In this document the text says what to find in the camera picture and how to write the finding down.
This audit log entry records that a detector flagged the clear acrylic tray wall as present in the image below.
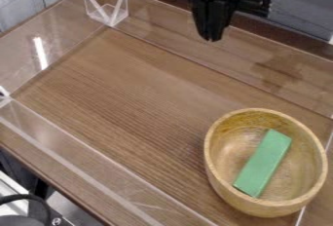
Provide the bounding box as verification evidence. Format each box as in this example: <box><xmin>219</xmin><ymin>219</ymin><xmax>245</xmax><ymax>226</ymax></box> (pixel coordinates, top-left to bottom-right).
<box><xmin>0</xmin><ymin>0</ymin><xmax>333</xmax><ymax>226</ymax></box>

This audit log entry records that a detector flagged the clear acrylic corner bracket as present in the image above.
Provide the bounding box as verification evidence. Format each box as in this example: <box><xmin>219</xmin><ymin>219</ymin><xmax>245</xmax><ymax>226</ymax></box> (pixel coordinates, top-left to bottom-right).
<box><xmin>82</xmin><ymin>0</ymin><xmax>128</xmax><ymax>27</ymax></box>

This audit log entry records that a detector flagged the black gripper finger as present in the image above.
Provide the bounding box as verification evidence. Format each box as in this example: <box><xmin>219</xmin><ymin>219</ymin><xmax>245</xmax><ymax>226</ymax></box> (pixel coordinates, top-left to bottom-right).
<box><xmin>209</xmin><ymin>0</ymin><xmax>236</xmax><ymax>42</ymax></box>
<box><xmin>191</xmin><ymin>0</ymin><xmax>211</xmax><ymax>40</ymax></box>

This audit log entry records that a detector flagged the green rectangular block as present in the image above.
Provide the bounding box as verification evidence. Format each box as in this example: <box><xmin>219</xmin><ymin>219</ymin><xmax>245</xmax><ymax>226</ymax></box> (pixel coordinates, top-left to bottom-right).
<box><xmin>232</xmin><ymin>130</ymin><xmax>292</xmax><ymax>198</ymax></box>

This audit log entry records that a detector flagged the brown wooden bowl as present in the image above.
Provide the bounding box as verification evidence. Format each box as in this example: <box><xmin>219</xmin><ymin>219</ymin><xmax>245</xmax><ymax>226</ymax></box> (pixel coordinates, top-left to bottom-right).
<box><xmin>203</xmin><ymin>108</ymin><xmax>327</xmax><ymax>218</ymax></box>

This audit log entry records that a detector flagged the black cable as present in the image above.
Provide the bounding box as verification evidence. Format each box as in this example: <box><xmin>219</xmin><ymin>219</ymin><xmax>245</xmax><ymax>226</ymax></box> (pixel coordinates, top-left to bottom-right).
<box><xmin>0</xmin><ymin>194</ymin><xmax>53</xmax><ymax>226</ymax></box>

